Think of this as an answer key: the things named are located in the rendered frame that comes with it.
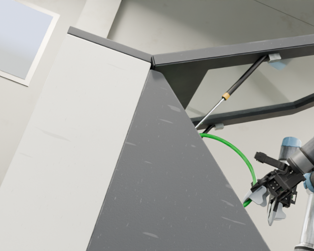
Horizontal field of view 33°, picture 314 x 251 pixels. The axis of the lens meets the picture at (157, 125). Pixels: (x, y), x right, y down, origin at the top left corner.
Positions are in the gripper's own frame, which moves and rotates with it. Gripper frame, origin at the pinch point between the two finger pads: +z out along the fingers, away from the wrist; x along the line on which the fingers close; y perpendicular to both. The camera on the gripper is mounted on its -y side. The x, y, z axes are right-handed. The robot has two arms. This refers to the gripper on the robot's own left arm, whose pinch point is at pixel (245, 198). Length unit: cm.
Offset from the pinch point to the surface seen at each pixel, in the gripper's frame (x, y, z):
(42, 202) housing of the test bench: -58, -16, 36
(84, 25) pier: 188, -289, 58
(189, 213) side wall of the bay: -33.0, 3.8, 9.7
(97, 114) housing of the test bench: -48, -32, 12
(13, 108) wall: 162, -252, 148
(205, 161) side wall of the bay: -29.0, -6.9, -2.2
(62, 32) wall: 189, -304, 80
